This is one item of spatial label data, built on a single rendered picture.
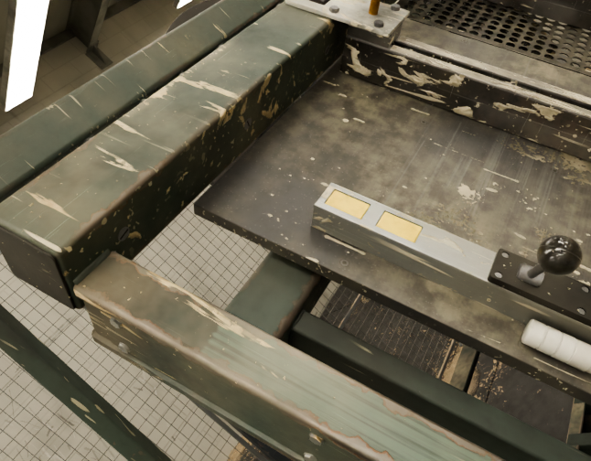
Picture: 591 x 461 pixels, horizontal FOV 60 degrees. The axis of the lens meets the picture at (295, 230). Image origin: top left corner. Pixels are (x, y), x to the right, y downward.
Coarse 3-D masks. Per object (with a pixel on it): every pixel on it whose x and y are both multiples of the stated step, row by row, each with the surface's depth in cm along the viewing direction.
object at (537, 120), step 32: (288, 0) 86; (352, 0) 88; (352, 32) 87; (384, 32) 82; (352, 64) 90; (384, 64) 87; (416, 64) 85; (448, 64) 84; (480, 64) 84; (416, 96) 88; (448, 96) 85; (480, 96) 83; (512, 96) 80; (544, 96) 80; (576, 96) 80; (512, 128) 83; (544, 128) 81; (576, 128) 79
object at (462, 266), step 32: (352, 192) 66; (320, 224) 66; (352, 224) 63; (416, 224) 63; (384, 256) 64; (416, 256) 61; (448, 256) 60; (480, 256) 60; (448, 288) 62; (480, 288) 59; (544, 320) 58
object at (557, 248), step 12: (552, 240) 47; (564, 240) 47; (540, 252) 48; (552, 252) 47; (564, 252) 46; (576, 252) 46; (540, 264) 48; (552, 264) 47; (564, 264) 46; (576, 264) 46; (528, 276) 57; (540, 276) 57
